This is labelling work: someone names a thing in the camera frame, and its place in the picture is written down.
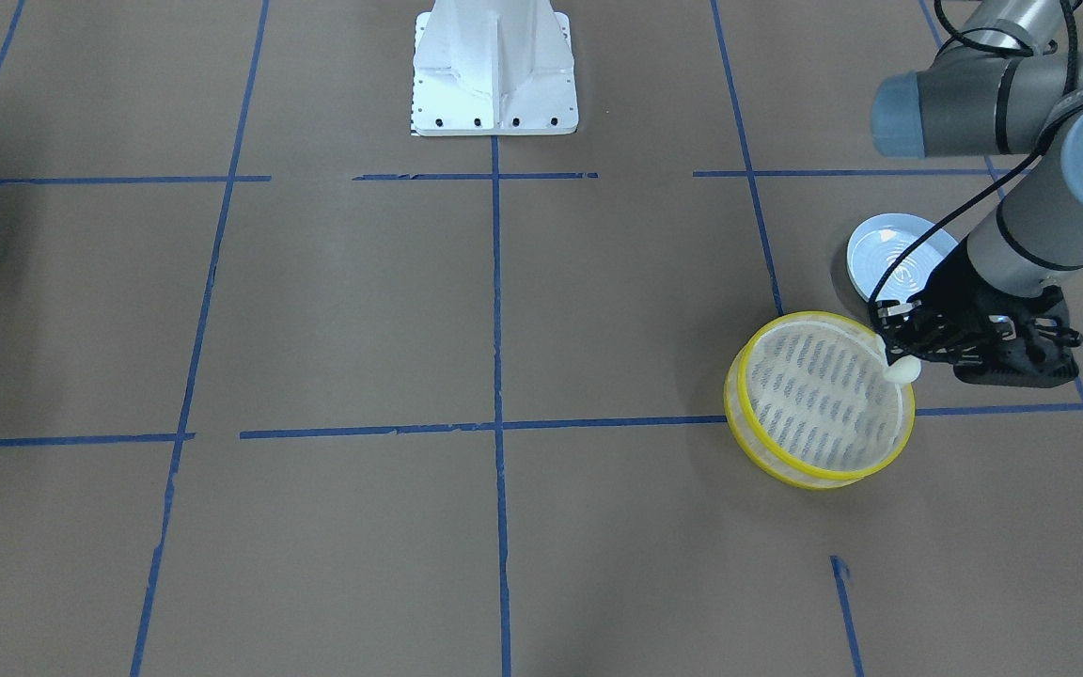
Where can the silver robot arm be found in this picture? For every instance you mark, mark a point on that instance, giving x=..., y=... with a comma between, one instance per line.
x=1009, y=81

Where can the white steamed bun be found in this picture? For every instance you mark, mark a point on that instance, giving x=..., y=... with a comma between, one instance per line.
x=903, y=371

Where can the light blue plate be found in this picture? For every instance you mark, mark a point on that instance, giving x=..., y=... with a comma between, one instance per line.
x=880, y=240

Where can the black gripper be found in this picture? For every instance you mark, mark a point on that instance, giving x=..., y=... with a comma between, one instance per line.
x=957, y=291

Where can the yellow round steamer basket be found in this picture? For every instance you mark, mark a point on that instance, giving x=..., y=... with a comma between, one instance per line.
x=807, y=401

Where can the white camera mast with base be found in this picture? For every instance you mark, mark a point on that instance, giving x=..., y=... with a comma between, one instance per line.
x=493, y=67

